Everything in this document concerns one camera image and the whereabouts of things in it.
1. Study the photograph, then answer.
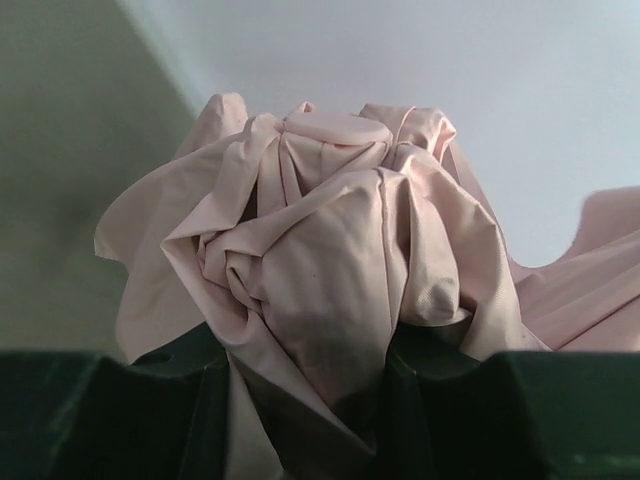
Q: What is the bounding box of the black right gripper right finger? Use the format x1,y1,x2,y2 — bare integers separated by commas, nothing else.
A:
382,325,639,479

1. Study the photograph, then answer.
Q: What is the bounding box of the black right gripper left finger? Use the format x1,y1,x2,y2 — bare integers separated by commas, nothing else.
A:
1,325,229,479

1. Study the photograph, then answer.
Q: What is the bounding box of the pink and black umbrella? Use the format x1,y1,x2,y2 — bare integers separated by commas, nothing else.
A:
94,94,639,479

